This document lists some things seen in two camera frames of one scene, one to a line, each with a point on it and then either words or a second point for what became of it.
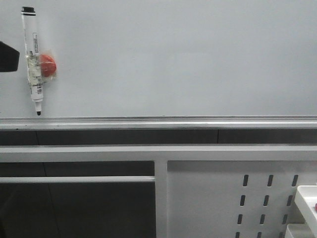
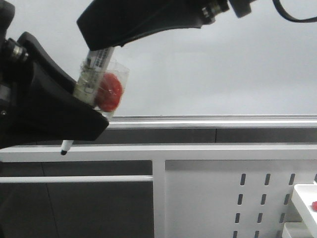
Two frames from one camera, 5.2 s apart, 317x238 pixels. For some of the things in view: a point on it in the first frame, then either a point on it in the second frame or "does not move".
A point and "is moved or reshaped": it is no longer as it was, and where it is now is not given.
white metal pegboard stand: x=201 y=191 does not move
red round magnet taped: x=48 y=66 is moved or reshaped
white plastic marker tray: x=305 y=199 does not move
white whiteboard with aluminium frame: x=165 y=65 does not move
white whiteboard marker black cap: x=33 y=62 is moved or reshaped
